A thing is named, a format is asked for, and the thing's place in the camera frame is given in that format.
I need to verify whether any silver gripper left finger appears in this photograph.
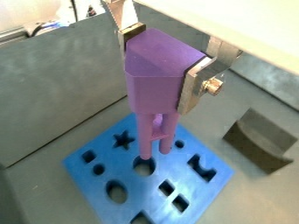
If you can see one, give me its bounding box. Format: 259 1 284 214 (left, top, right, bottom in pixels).
101 0 145 56

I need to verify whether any purple three prong object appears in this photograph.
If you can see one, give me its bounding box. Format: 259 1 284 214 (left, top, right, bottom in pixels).
124 28 204 160

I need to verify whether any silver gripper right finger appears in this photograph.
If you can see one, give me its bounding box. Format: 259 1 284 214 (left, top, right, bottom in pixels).
177 37 241 115

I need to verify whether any dark grey curved block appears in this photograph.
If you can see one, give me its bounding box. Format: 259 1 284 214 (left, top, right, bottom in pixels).
223 108 297 174

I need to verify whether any black cable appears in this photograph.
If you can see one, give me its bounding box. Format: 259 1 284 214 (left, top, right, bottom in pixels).
30 0 80 37

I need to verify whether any blue shape sorter board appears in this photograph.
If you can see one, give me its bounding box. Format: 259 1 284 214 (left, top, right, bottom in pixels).
63 115 233 224

